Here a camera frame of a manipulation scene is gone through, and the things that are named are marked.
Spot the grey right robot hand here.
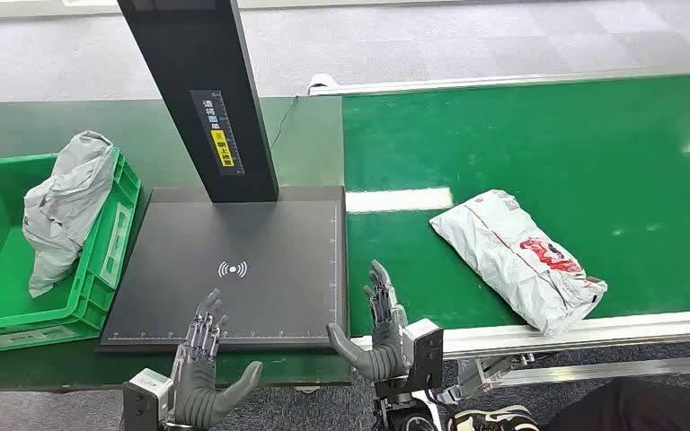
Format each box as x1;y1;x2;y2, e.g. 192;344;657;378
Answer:
327;259;411;383

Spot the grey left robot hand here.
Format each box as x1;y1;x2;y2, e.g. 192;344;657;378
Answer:
172;288;264;431

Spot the white package with red print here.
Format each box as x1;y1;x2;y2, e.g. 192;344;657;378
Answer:
429;189;608;338

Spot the black inbound scanner machine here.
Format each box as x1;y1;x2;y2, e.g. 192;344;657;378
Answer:
95;0;351;355

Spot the plain grey plastic package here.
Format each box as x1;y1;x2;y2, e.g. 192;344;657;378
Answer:
22;130;117;300

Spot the green conveyor belt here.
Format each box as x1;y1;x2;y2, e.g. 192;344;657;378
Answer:
342;72;690;339

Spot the white conveyor end cap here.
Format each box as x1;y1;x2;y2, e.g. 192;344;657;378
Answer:
307;73;341;96

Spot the person's black and white shoe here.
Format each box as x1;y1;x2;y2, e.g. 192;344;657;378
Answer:
447;405;540;431

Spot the green plastic crate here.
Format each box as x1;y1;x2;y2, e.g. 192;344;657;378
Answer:
0;148;143;358

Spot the black and yellow label sticker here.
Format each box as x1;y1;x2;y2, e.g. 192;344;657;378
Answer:
189;89;246;178

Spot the person's leg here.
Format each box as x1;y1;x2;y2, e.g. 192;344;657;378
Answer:
538;375;690;431

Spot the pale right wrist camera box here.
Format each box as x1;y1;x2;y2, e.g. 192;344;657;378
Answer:
401;319;445;394

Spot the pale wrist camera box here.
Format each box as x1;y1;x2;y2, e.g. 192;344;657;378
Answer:
121;368;174;431
401;319;445;394

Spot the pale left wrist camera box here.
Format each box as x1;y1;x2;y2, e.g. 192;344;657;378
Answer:
121;368;174;431

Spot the aluminium conveyor side rail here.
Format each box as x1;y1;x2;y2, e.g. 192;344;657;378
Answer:
307;64;690;98
350;309;690;406

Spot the thin black cable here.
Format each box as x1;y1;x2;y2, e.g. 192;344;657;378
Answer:
269;96;300;150

